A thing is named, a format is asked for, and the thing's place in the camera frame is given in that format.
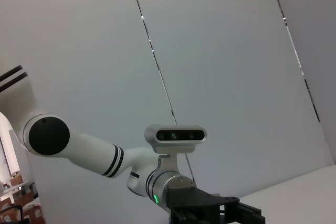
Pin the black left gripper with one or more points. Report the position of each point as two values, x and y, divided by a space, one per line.
194 195

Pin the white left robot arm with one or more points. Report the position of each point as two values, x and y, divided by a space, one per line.
86 153

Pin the brown storage shelf with boxes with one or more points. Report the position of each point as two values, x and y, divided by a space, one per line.
29 208

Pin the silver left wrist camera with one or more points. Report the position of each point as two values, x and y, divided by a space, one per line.
181 135

